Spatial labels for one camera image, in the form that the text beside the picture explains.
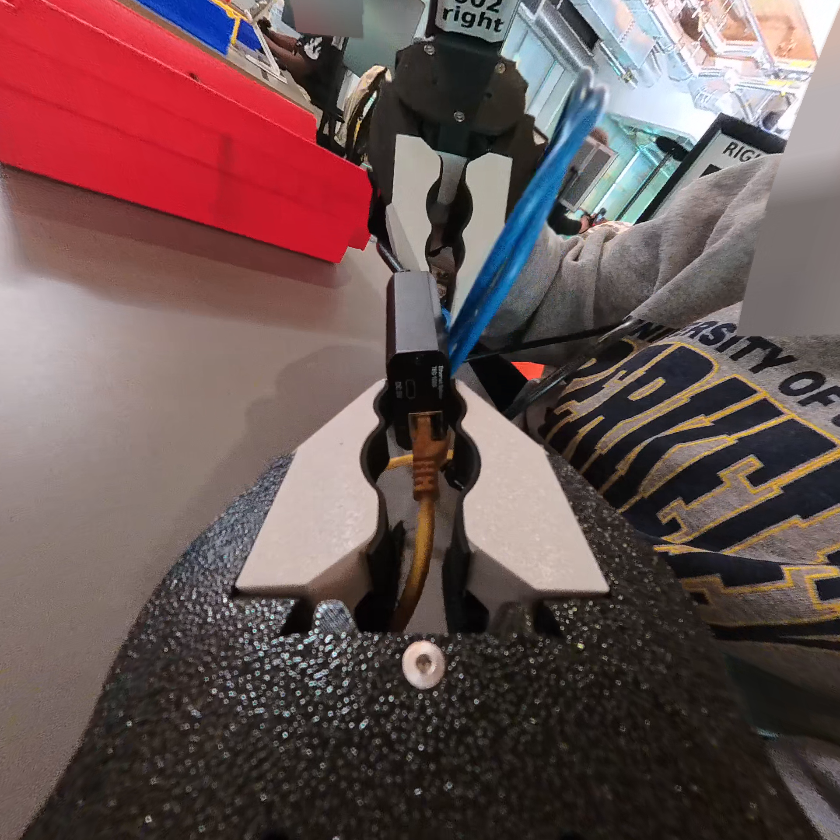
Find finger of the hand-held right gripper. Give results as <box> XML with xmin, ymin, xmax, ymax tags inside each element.
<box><xmin>384</xmin><ymin>133</ymin><xmax>454</xmax><ymax>273</ymax></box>
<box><xmin>449</xmin><ymin>154</ymin><xmax>517</xmax><ymax>312</ymax></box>

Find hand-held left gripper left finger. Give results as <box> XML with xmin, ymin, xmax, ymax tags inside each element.
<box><xmin>235</xmin><ymin>379</ymin><xmax>395</xmax><ymax>614</ymax></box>

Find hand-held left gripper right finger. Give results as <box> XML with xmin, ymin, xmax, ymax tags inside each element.
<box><xmin>441</xmin><ymin>381</ymin><xmax>611</xmax><ymax>618</ymax></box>

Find blue ethernet cable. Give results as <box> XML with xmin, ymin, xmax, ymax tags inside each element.
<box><xmin>446</xmin><ymin>69</ymin><xmax>608</xmax><ymax>368</ymax></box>

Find yellow ethernet cable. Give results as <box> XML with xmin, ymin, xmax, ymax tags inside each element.
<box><xmin>387</xmin><ymin>410</ymin><xmax>454</xmax><ymax>632</ymax></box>

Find black ethernet adapter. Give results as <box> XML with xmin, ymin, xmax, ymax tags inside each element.
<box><xmin>384</xmin><ymin>272</ymin><xmax>468</xmax><ymax>490</ymax></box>

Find red plastic bin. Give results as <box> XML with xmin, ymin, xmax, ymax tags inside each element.
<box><xmin>0</xmin><ymin>0</ymin><xmax>374</xmax><ymax>265</ymax></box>

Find person's right forearm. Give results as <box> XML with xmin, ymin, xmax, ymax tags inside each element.
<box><xmin>486</xmin><ymin>154</ymin><xmax>782</xmax><ymax>352</ymax></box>

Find person's grey printed sweatshirt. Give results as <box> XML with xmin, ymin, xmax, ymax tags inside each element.
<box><xmin>525</xmin><ymin>302</ymin><xmax>840</xmax><ymax>840</ymax></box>

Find black white sign board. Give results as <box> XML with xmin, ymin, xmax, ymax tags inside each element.
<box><xmin>682</xmin><ymin>115</ymin><xmax>788</xmax><ymax>191</ymax></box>

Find blue plastic bin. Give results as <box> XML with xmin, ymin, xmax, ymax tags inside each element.
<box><xmin>138</xmin><ymin>0</ymin><xmax>265</xmax><ymax>59</ymax></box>

